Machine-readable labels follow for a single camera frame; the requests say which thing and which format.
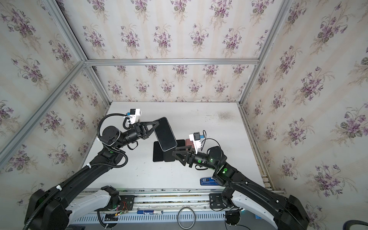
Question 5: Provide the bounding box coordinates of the black phone case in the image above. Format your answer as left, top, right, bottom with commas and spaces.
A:
163, 149, 176, 162

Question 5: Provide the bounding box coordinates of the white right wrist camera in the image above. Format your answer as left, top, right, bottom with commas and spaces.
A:
189, 132, 205, 154

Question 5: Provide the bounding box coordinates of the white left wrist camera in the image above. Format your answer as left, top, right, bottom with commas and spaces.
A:
123, 108, 141, 125

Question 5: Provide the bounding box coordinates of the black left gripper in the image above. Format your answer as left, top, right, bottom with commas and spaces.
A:
115, 121, 158, 151

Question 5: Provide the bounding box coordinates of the black phone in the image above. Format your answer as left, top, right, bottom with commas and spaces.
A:
154, 117, 177, 152

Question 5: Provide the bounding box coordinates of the small circuit board with wires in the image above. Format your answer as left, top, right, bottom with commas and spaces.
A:
103, 201, 128, 221

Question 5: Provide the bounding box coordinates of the blue black box cutter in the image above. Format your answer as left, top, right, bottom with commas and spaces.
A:
200, 177, 218, 186

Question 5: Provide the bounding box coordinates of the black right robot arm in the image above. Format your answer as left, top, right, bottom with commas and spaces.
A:
172, 146, 310, 230

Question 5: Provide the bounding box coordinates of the black smartphone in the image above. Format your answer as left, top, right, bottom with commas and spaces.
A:
152, 141, 164, 162

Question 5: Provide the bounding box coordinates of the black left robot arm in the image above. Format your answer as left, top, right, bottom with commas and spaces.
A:
23, 121, 160, 230

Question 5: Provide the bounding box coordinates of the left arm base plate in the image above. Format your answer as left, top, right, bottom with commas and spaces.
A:
115, 195, 135, 211

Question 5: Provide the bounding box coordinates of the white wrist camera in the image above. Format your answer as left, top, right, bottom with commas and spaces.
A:
189, 132, 205, 154
123, 108, 141, 125

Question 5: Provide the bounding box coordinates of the blue marker pen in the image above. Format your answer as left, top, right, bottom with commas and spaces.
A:
137, 210, 163, 215

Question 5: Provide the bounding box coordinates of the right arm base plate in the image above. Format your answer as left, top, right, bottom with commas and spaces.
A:
209, 193, 227, 209

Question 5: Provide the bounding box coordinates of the pink-cased phone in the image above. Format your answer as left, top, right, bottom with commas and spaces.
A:
185, 139, 194, 147

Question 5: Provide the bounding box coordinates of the purple smartphone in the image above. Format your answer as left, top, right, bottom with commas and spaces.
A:
176, 140, 186, 147

